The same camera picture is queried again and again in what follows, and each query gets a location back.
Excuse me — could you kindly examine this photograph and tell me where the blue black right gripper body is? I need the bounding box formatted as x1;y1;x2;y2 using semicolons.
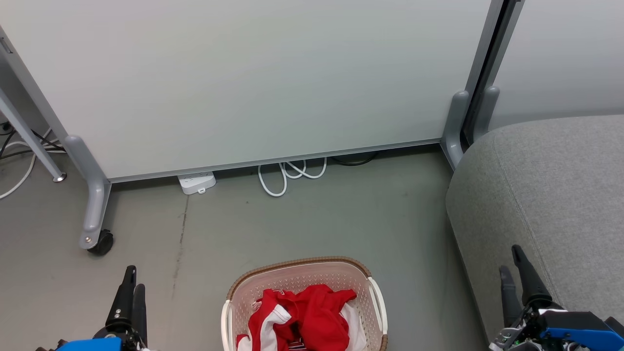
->
489;301;624;351

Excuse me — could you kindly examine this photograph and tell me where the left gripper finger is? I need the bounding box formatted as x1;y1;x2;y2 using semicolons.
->
131;284;148;342
106;266;137;329

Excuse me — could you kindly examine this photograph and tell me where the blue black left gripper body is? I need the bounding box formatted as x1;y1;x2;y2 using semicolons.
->
37;325;148;351

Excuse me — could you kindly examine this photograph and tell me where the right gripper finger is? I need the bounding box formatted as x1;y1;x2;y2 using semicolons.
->
510;245;554;307
499;265;523;329

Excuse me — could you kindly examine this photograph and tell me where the red and white garment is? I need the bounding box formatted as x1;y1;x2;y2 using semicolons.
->
236;289;367;351

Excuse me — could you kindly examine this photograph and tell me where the red numbered jersey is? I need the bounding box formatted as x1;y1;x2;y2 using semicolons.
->
262;285;358;351

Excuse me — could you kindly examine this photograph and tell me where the grey fabric sofa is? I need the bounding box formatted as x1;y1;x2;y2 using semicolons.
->
445;115;624;351

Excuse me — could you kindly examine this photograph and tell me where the black caster wheel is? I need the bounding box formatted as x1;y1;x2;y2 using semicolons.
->
88;230;115;256

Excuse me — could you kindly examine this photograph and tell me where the grey partition foot with caster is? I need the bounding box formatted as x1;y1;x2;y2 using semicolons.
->
64;135;112;250

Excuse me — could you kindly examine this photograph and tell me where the white power strip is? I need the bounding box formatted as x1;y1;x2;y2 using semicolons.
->
177;171;216;195

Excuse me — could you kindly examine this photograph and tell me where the cream plastic laundry basket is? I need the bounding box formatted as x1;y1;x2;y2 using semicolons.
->
221;256;389;351

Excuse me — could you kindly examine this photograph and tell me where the grey metal table leg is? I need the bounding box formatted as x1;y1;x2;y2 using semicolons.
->
0;88;67;183

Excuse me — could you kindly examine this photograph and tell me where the frosted partition panel dark edge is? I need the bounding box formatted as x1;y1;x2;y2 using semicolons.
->
462;0;624;147

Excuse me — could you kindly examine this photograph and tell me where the long white floor cable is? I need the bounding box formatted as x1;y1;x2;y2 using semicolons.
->
0;127;53;200

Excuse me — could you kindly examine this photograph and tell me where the black floor cables bundle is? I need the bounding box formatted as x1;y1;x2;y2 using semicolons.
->
0;128;65;159

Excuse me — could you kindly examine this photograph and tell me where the coiled white power cable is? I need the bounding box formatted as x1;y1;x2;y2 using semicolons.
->
257;157;328;198

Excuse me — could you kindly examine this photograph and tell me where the thin black cable loop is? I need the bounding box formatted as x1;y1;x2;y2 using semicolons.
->
331;152;379;167

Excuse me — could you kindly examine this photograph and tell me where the white partition panel grey frame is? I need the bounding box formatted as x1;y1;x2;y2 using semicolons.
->
0;0;505;184

